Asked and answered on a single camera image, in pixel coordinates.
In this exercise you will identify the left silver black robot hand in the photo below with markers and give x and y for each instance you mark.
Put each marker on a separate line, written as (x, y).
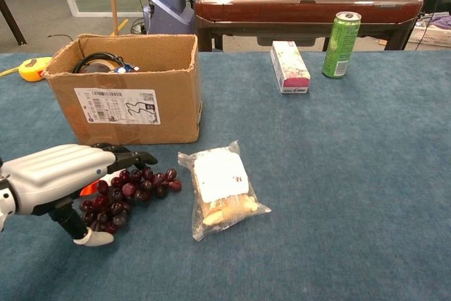
(53, 174)

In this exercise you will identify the dark red grape bunch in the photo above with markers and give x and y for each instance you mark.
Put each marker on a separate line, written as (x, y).
(120, 195)

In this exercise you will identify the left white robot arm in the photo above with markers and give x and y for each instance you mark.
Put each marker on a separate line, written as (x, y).
(5, 195)

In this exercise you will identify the open cardboard box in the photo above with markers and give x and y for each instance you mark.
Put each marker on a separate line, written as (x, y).
(169, 103)

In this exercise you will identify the white badge card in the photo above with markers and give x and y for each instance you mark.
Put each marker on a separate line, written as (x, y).
(111, 175)

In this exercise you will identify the yellow tape measure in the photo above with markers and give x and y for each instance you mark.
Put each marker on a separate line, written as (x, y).
(33, 70)

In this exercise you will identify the blue snack packet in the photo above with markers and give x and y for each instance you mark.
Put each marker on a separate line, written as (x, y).
(123, 68)

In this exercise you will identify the dark table leg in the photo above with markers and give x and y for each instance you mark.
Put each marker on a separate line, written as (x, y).
(14, 26)

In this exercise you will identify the clear snack bag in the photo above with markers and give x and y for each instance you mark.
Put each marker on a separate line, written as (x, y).
(220, 177)

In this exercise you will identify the white power strip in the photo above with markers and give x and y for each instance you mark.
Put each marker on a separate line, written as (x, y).
(139, 27)

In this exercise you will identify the white floral carton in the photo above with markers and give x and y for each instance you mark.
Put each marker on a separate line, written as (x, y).
(290, 65)

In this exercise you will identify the brown mahjong table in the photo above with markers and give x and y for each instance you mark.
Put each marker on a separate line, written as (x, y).
(299, 8)

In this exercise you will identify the blue table mat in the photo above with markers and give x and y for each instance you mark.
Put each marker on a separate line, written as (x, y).
(352, 174)

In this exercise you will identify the green drink can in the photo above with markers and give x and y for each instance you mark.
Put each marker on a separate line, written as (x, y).
(340, 47)

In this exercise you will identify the white plastic basket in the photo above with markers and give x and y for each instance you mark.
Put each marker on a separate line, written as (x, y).
(431, 35)

